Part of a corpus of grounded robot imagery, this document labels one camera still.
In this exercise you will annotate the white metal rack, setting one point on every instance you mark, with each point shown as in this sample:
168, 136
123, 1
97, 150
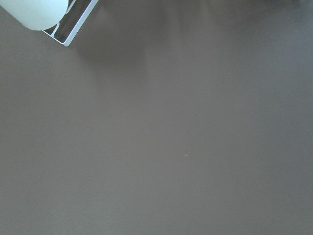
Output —
76, 14

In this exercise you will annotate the white cylinder container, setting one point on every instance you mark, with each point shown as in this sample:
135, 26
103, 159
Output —
36, 14

